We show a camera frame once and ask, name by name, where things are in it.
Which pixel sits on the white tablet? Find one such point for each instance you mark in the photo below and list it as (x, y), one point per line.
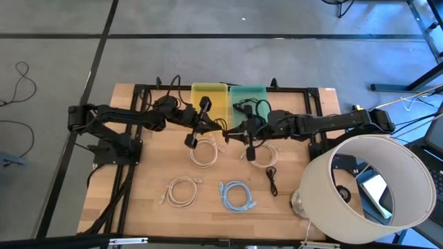
(373, 188)

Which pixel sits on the green translucent plastic bin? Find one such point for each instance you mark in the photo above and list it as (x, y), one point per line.
(249, 91)

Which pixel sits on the black rig beam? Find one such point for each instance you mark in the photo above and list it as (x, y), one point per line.
(52, 242)

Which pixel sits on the yellow translucent plastic bin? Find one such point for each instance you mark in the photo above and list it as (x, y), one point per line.
(214, 93)

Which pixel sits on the black frame clamp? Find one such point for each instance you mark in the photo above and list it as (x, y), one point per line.
(158, 83)
(274, 83)

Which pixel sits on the black laptop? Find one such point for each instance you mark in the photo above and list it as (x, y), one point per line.
(436, 180)

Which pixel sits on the black aluminium table frame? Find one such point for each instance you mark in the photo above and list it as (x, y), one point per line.
(294, 90)

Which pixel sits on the table lamp white shade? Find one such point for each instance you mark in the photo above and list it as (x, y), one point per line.
(318, 193)

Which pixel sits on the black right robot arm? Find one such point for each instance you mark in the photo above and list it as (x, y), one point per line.
(328, 122)

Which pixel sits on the black neighbouring table frame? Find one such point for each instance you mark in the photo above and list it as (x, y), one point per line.
(387, 87)

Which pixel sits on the black stand base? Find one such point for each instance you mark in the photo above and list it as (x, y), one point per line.
(342, 8)

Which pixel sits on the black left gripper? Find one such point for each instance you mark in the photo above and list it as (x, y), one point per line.
(197, 119)

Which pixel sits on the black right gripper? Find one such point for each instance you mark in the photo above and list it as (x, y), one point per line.
(255, 128)

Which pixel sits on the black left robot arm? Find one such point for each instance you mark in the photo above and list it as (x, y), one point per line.
(131, 115)

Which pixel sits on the silver metal bracket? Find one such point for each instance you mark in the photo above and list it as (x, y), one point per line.
(128, 241)
(322, 245)

